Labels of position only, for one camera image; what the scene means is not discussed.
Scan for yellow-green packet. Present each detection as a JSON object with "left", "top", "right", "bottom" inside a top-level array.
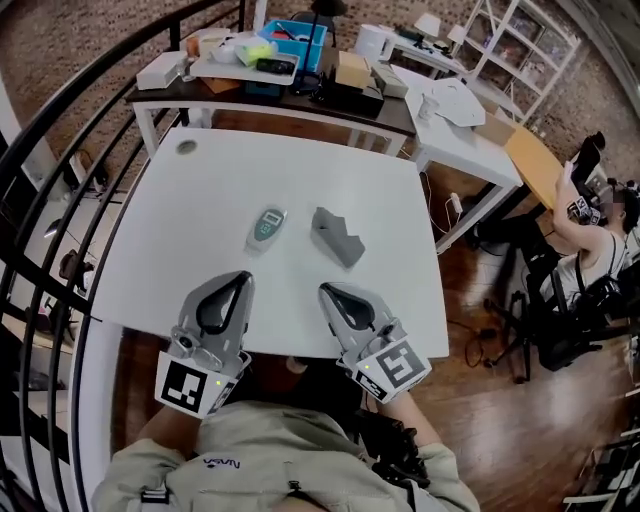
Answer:
[{"left": 234, "top": 39, "right": 279, "bottom": 67}]

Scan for tan cardboard box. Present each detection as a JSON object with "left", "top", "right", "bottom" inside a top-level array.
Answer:
[{"left": 334, "top": 49, "right": 374, "bottom": 92}]

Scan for yellow wooden desk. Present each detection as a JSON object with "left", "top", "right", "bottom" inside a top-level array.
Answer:
[{"left": 503, "top": 122, "right": 567, "bottom": 212}]

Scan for black flat case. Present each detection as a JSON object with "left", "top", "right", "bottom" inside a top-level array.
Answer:
[{"left": 309, "top": 74, "right": 387, "bottom": 119}]

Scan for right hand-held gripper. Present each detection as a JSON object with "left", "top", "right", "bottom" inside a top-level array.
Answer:
[{"left": 317, "top": 281, "right": 433, "bottom": 404}]

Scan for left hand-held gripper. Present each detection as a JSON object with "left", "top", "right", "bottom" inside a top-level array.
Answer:
[{"left": 153, "top": 269, "right": 257, "bottom": 420}]

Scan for black cable harness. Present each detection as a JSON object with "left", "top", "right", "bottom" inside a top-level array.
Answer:
[{"left": 357, "top": 412, "right": 432, "bottom": 489}]

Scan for dark table with white legs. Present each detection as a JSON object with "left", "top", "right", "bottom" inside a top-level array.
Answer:
[{"left": 124, "top": 74, "right": 419, "bottom": 162}]

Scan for teal box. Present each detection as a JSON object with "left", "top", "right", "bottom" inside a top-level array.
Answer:
[{"left": 243, "top": 79, "right": 292, "bottom": 99}]

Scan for person's left forearm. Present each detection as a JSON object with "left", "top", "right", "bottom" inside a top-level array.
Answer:
[{"left": 134, "top": 399, "right": 212, "bottom": 457}]

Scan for person's right forearm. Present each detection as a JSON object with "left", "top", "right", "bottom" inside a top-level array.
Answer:
[{"left": 377, "top": 387, "right": 447, "bottom": 452}]

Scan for white side table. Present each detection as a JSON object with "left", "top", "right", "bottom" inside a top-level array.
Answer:
[{"left": 393, "top": 64, "right": 524, "bottom": 254}]

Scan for black floor stand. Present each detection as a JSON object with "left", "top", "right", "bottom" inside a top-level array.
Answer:
[{"left": 483, "top": 288, "right": 532, "bottom": 385}]

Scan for blue plastic bin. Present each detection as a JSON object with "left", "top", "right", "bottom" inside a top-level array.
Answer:
[{"left": 256, "top": 19, "right": 329, "bottom": 72}]

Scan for white flat box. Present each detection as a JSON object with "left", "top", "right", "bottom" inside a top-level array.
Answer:
[{"left": 135, "top": 51, "right": 184, "bottom": 92}]

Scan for black desk lamp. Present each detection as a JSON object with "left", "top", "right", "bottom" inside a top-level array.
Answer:
[{"left": 291, "top": 0, "right": 349, "bottom": 94}]

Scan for white tray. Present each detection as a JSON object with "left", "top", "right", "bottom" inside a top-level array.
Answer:
[{"left": 189, "top": 48, "right": 302, "bottom": 85}]

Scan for white cylindrical appliance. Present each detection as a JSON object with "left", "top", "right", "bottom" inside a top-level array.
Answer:
[{"left": 354, "top": 23, "right": 397, "bottom": 59}]

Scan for small black device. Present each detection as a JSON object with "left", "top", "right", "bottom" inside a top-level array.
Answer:
[{"left": 254, "top": 57, "right": 297, "bottom": 76}]

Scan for white paper sheets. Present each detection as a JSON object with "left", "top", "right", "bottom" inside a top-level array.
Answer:
[{"left": 404, "top": 76, "right": 487, "bottom": 127}]

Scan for grey-green box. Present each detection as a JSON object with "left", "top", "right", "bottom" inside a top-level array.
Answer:
[{"left": 371, "top": 61, "right": 409, "bottom": 99}]

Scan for grey cloth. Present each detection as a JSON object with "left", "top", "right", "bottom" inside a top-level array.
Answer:
[{"left": 309, "top": 205, "right": 366, "bottom": 270}]

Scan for black office chair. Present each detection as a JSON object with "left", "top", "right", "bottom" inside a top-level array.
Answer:
[{"left": 519, "top": 249, "right": 640, "bottom": 374}]

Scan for white shelf rack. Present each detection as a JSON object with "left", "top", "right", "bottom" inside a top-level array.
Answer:
[{"left": 463, "top": 0, "right": 584, "bottom": 122}]

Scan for beige t-shirt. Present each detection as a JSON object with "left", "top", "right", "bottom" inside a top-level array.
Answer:
[{"left": 92, "top": 399, "right": 482, "bottom": 512}]

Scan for white box with orange item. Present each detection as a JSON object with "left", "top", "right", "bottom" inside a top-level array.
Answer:
[{"left": 184, "top": 27, "right": 232, "bottom": 62}]

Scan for black metal railing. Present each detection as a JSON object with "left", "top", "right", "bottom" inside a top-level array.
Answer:
[{"left": 0, "top": 0, "right": 251, "bottom": 512}]

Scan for white paper cup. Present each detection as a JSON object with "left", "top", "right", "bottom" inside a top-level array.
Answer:
[{"left": 418, "top": 92, "right": 441, "bottom": 122}]

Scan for grey strap with black buckle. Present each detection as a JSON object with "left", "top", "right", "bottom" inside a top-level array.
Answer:
[{"left": 139, "top": 486, "right": 171, "bottom": 512}]

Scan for open brown cardboard box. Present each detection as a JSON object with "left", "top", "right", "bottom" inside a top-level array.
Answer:
[{"left": 473, "top": 106, "right": 517, "bottom": 147}]

